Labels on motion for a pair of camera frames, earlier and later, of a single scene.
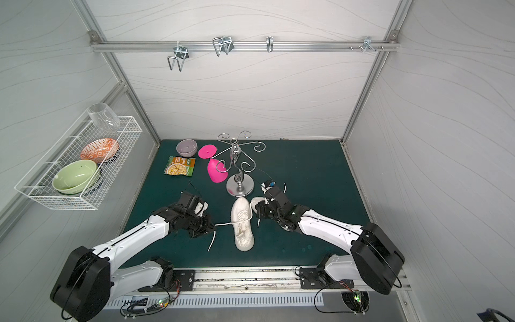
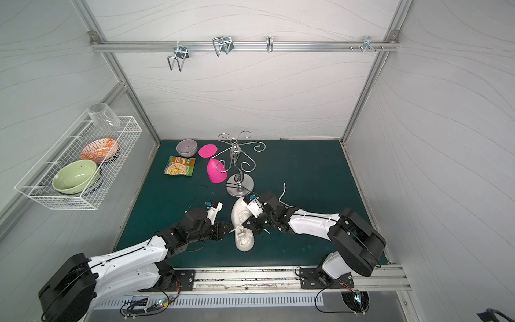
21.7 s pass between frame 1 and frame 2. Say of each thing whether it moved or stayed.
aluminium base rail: stayed
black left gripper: moved
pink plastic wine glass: stayed
